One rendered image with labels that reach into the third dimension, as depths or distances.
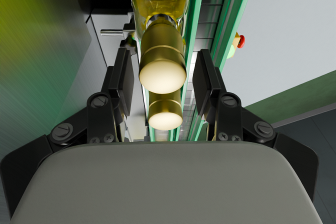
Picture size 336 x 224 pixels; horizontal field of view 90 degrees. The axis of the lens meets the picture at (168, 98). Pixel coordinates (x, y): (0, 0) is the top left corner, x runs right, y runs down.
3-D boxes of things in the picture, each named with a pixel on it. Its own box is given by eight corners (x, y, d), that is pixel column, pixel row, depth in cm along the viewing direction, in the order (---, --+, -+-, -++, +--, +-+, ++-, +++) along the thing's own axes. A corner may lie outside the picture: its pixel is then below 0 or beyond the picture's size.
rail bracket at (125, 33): (106, 3, 34) (90, 39, 26) (140, 3, 35) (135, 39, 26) (111, 22, 37) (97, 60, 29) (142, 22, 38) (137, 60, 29)
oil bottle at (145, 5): (142, -55, 27) (127, -4, 14) (176, -54, 28) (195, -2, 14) (144, -15, 32) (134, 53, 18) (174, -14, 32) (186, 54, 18)
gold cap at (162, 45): (138, 23, 13) (133, 58, 10) (183, 23, 13) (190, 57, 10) (143, 60, 16) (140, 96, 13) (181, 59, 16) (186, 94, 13)
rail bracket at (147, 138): (134, 120, 69) (131, 152, 60) (151, 120, 69) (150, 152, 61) (135, 125, 72) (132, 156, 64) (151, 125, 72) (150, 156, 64)
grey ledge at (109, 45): (99, -4, 41) (87, 17, 34) (135, -4, 42) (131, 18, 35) (139, 149, 115) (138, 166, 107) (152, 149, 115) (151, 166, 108)
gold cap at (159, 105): (144, 95, 20) (142, 128, 17) (154, 73, 17) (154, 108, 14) (172, 101, 21) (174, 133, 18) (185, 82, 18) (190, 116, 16)
